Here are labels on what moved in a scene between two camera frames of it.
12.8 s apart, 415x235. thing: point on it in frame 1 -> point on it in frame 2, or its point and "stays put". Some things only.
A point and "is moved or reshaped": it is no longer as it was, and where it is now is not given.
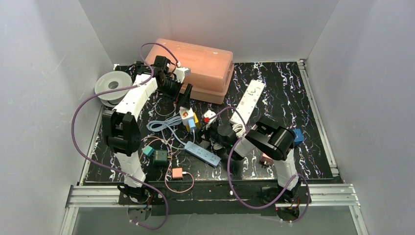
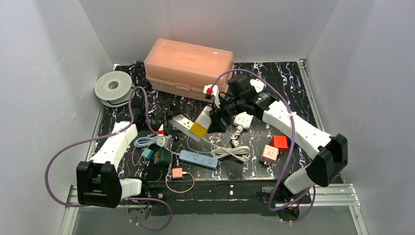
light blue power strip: x=202 y=153 is moved or reshaped
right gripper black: x=213 y=132 -> x=221 y=112
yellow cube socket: x=188 y=127 is moved or reshaped
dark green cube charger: x=160 y=156 stays put
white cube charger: x=186 y=114 -> x=204 y=120
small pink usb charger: x=177 y=173 stays put
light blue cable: x=157 y=125 -> x=149 y=141
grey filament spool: x=110 y=81 stays put
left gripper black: x=176 y=86 -> x=152 y=121
